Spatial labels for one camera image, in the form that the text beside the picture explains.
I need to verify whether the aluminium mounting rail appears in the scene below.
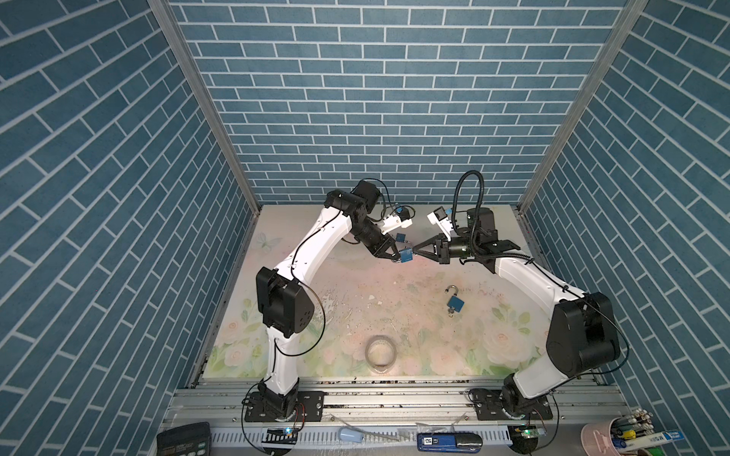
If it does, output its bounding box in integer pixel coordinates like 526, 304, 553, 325
163, 377, 628, 428

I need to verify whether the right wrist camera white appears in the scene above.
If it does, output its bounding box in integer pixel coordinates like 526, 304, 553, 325
427, 206, 454, 241

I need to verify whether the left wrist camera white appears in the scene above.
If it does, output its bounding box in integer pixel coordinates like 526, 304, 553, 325
380, 206, 414, 234

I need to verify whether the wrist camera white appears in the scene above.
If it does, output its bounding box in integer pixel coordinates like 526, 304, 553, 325
427, 206, 454, 241
380, 206, 414, 234

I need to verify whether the blue black device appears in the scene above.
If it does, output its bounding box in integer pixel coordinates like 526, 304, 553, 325
416, 432, 483, 454

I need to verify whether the black calculator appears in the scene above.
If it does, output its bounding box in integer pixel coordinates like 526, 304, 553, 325
156, 422, 212, 456

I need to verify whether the pink pen cup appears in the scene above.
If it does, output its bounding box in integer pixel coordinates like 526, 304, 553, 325
580, 421, 620, 456

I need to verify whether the light blue small object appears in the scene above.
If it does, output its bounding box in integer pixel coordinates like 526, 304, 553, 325
338, 427, 364, 444

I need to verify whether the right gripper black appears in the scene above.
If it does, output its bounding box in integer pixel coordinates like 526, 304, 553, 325
413, 234, 478, 266

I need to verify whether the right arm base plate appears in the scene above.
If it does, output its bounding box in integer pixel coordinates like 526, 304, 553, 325
467, 389, 553, 421

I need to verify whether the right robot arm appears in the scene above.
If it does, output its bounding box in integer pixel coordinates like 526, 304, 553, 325
413, 170, 629, 420

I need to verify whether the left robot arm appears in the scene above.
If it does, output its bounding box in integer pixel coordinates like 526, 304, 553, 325
255, 180, 414, 421

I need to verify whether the clear tape roll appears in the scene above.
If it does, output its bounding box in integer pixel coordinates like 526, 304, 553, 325
364, 336, 397, 374

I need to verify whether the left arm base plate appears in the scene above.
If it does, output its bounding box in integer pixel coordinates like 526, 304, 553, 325
243, 391, 324, 424

